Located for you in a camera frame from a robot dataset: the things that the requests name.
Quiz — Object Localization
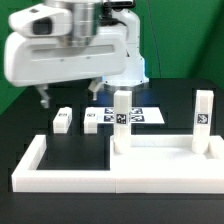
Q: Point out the white U-shaped frame fence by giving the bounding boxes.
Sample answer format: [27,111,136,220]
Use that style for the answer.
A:
[12,135,118,193]

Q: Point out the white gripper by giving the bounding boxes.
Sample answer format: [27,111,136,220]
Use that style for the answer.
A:
[4,3,126,109]

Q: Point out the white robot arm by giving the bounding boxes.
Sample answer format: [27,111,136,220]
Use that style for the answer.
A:
[4,0,149,108]

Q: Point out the marker base plate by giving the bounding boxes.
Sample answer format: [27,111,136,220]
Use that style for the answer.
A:
[95,107,164,124]

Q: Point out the white desk top tray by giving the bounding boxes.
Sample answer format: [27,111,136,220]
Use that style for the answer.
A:
[110,135,224,194]

